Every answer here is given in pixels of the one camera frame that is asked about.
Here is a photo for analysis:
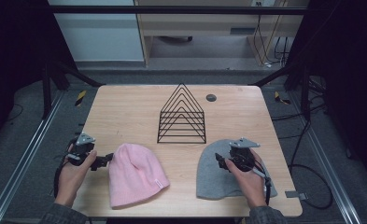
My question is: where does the person's right hand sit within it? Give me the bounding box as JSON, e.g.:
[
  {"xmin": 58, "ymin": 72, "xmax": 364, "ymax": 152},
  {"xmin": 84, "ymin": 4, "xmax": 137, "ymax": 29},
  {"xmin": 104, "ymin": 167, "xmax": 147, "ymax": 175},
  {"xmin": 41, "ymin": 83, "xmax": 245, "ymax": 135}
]
[{"xmin": 224, "ymin": 148, "xmax": 268, "ymax": 209}]

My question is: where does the black wire rack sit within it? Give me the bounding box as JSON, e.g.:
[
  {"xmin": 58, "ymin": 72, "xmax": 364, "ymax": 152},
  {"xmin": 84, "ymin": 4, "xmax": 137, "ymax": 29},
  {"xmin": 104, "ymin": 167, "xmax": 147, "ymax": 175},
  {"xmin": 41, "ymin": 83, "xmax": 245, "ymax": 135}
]
[{"xmin": 156, "ymin": 82, "xmax": 207, "ymax": 145}]

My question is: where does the yellow cable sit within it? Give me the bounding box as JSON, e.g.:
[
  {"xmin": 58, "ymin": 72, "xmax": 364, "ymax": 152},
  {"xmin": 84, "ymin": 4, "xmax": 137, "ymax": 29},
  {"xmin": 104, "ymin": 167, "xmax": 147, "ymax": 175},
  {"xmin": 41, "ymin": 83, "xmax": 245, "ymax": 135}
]
[{"xmin": 253, "ymin": 0, "xmax": 289, "ymax": 65}]

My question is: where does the grey metal bracket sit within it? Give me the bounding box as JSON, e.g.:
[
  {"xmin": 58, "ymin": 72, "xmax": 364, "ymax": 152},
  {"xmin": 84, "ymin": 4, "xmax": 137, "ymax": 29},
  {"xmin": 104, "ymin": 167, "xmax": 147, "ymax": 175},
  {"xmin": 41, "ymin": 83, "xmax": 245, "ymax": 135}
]
[{"xmin": 284, "ymin": 189, "xmax": 309, "ymax": 201}]

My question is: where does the yellow and black tape strip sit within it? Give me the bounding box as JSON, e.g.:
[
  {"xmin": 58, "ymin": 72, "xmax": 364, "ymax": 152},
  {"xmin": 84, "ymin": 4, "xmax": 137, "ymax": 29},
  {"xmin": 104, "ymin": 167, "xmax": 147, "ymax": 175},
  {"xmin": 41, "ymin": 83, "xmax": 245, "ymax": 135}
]
[
  {"xmin": 74, "ymin": 90, "xmax": 88, "ymax": 107},
  {"xmin": 274, "ymin": 91, "xmax": 292, "ymax": 105}
]

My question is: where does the person's left hand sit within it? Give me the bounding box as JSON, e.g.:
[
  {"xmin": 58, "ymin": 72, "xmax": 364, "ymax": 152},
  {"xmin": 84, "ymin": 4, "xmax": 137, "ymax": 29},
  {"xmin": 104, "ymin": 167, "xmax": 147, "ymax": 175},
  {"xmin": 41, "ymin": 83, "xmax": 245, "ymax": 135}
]
[{"xmin": 54, "ymin": 148, "xmax": 98, "ymax": 208}]

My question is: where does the hand-held gripper cable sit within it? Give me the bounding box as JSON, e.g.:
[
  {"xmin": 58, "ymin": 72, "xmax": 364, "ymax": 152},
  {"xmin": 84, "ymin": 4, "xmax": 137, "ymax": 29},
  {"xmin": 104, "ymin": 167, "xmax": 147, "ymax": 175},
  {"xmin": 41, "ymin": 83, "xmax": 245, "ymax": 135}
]
[
  {"xmin": 52, "ymin": 141, "xmax": 79, "ymax": 199},
  {"xmin": 251, "ymin": 166, "xmax": 274, "ymax": 207}
]

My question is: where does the black floor cable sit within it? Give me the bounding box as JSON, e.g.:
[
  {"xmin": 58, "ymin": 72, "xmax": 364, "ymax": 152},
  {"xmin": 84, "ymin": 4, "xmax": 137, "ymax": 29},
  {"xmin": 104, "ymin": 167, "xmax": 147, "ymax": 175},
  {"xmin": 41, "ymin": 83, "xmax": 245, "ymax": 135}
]
[{"xmin": 270, "ymin": 92, "xmax": 334, "ymax": 211}]

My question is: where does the white cabinet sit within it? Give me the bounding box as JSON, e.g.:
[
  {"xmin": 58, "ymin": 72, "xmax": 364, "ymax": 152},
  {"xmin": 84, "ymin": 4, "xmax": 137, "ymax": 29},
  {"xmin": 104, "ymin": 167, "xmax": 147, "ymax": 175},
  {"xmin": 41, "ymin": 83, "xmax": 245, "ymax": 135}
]
[{"xmin": 47, "ymin": 0, "xmax": 146, "ymax": 63}]

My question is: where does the black metal stand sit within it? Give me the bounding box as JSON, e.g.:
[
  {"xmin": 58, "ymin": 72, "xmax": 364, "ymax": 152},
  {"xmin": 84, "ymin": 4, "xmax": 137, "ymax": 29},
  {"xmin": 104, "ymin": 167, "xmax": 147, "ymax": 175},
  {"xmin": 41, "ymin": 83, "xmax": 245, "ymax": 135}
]
[
  {"xmin": 40, "ymin": 59, "xmax": 106, "ymax": 121},
  {"xmin": 251, "ymin": 59, "xmax": 312, "ymax": 121}
]

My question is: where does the grey knit beanie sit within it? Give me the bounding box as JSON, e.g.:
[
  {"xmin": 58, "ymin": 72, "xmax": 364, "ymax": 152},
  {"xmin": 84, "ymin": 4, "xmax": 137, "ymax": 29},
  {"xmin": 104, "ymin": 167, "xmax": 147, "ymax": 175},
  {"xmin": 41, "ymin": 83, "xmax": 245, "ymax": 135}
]
[{"xmin": 195, "ymin": 138, "xmax": 279, "ymax": 201}]

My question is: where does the black metal crossbar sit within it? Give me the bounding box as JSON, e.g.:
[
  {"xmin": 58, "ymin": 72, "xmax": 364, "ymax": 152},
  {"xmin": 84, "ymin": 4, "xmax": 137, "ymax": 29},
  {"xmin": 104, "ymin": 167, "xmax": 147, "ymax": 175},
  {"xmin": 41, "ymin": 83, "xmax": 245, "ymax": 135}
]
[{"xmin": 48, "ymin": 5, "xmax": 310, "ymax": 16}]

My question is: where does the pink knit beanie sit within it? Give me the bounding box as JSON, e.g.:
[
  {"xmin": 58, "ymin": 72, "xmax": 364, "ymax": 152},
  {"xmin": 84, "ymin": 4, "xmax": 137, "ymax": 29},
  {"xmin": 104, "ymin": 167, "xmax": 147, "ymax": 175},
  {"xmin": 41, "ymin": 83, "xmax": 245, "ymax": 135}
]
[{"xmin": 107, "ymin": 142, "xmax": 171, "ymax": 210}]

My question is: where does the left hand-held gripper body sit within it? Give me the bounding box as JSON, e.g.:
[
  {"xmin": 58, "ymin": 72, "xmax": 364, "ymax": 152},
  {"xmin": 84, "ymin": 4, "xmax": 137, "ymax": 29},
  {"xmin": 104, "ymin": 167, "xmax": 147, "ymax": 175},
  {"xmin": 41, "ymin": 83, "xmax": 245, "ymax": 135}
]
[{"xmin": 66, "ymin": 132, "xmax": 97, "ymax": 167}]

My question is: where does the aluminium floor rail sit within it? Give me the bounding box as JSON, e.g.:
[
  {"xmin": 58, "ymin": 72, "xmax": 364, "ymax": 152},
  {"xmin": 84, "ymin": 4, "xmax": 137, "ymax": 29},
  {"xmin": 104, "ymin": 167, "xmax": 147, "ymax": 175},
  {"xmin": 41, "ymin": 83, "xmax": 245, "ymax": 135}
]
[
  {"xmin": 287, "ymin": 90, "xmax": 363, "ymax": 224},
  {"xmin": 0, "ymin": 89, "xmax": 66, "ymax": 224}
]

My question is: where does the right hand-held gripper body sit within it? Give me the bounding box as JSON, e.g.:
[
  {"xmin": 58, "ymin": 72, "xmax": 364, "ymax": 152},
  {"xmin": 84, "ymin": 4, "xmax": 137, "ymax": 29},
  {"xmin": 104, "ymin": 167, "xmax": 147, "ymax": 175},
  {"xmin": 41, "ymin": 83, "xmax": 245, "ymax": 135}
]
[{"xmin": 229, "ymin": 136, "xmax": 261, "ymax": 172}]

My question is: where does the right hand-held gripper cable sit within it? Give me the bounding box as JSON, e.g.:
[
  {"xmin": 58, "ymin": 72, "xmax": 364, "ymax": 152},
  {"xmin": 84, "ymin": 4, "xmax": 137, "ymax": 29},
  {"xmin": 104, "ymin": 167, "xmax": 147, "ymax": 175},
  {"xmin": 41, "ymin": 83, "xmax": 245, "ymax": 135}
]
[{"xmin": 251, "ymin": 166, "xmax": 274, "ymax": 207}]

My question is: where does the left hand-held gripper cable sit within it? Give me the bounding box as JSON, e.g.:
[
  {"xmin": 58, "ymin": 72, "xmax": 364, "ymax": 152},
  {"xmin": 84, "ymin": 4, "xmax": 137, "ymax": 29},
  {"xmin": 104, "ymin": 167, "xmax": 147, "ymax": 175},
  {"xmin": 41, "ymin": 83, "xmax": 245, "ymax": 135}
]
[{"xmin": 52, "ymin": 141, "xmax": 79, "ymax": 199}]

